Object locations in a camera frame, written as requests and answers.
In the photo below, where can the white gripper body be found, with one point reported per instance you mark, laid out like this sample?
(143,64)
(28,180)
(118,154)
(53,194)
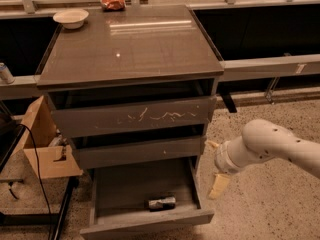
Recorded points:
(222,159)

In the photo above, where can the silver redbull can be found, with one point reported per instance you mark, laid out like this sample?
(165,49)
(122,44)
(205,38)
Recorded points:
(164,203)

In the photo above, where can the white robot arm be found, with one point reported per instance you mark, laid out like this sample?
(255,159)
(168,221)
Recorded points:
(259,142)

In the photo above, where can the grey middle drawer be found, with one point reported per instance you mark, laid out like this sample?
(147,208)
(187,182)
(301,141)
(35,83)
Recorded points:
(123,154)

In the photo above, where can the grey drawer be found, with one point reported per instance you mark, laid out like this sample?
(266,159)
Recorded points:
(131,117)
(123,154)
(121,193)

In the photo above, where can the grey drawer cabinet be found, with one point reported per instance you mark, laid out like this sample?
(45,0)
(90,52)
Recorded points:
(141,54)

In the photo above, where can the grey bottom drawer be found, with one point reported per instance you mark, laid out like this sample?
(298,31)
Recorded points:
(121,193)

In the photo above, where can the grey top drawer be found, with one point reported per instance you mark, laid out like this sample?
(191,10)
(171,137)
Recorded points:
(131,117)

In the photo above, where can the white can on ledge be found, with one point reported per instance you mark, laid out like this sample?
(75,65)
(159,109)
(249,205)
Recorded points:
(5,74)

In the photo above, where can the red chip bag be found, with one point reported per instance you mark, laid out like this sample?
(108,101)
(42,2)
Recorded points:
(113,5)

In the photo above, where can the cardboard box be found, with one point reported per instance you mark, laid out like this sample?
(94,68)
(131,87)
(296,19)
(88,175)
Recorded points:
(55,160)

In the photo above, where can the white bowl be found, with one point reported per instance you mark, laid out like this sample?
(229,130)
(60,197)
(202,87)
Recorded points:
(71,18)

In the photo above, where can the black table frame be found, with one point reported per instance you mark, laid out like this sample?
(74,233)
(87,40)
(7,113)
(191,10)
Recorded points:
(10,133)

